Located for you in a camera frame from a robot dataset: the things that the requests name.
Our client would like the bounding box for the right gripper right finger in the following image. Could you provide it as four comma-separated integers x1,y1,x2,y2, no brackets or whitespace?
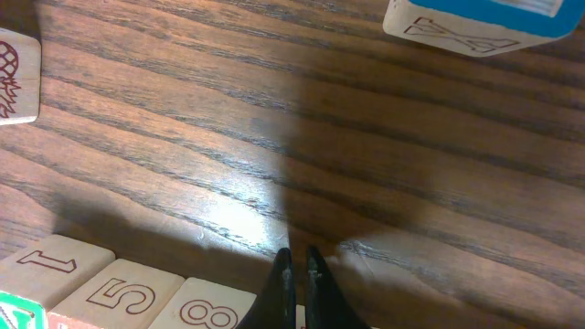
305,246,370,329

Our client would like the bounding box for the green N block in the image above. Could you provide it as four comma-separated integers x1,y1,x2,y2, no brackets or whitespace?
1,235,115,328

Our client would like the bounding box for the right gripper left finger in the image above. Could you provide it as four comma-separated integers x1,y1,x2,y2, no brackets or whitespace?
236,248,296,329

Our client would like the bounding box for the red E block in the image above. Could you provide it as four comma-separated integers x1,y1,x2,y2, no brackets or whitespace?
48,259,185,329

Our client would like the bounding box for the green R block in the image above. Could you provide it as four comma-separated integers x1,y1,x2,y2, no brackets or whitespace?
296,304,306,329

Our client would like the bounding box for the blue T block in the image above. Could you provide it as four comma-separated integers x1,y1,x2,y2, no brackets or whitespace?
383,0,584,57

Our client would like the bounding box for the red Q block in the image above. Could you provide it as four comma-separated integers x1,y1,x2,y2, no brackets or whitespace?
149,278,256,329

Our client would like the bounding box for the red A block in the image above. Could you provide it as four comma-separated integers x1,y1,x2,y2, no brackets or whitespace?
0,28,42,125

